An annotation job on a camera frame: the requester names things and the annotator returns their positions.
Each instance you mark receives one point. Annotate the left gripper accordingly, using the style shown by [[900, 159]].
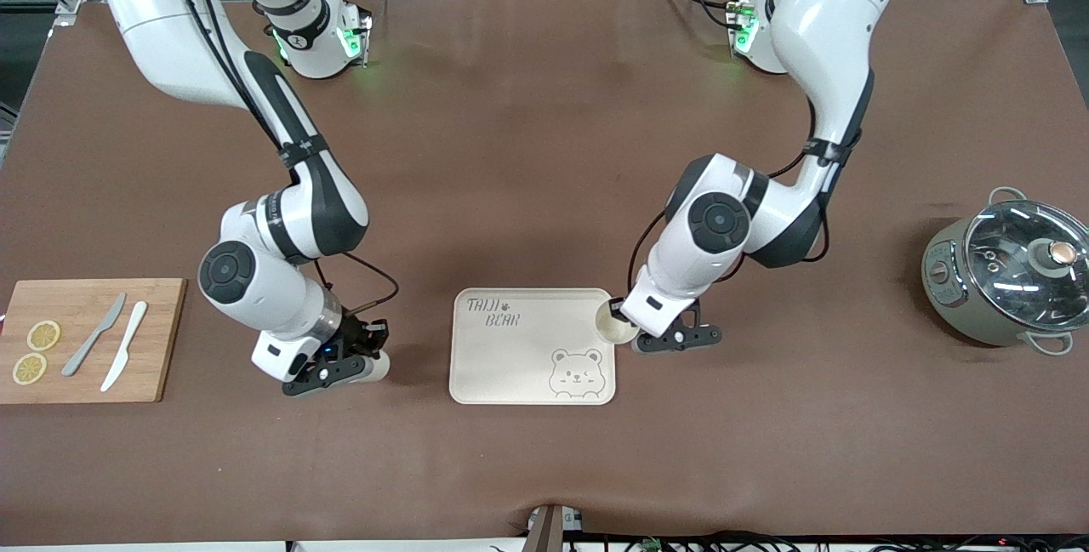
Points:
[[614, 309]]

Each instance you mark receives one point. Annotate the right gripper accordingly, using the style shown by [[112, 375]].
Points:
[[355, 336]]

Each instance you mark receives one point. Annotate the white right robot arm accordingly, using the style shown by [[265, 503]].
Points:
[[255, 288]]

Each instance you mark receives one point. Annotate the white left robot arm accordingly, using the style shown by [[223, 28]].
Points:
[[698, 254]]

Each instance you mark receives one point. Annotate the cream bear print tray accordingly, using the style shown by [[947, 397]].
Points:
[[510, 365]]

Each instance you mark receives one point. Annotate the brown table cover mat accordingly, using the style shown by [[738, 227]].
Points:
[[510, 152]]

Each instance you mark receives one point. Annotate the bamboo cutting board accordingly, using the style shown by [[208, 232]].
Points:
[[153, 339]]

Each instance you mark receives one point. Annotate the white plastic knife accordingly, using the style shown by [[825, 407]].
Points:
[[126, 344]]

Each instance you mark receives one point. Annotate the grey plastic knife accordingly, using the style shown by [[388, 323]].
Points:
[[95, 335]]

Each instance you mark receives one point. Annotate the lemon slice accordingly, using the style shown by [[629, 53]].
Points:
[[44, 335], [29, 369]]

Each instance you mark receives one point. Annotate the gray electric cooking pot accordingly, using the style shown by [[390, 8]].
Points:
[[961, 314]]

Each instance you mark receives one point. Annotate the glass pot lid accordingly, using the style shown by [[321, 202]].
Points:
[[1012, 263]]

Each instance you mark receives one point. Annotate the black right camera mount bracket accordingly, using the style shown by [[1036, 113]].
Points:
[[319, 378]]

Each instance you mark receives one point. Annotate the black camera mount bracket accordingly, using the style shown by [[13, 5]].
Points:
[[681, 339], [319, 378]]

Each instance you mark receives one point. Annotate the black left camera mount bracket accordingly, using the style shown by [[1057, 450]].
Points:
[[681, 339]]

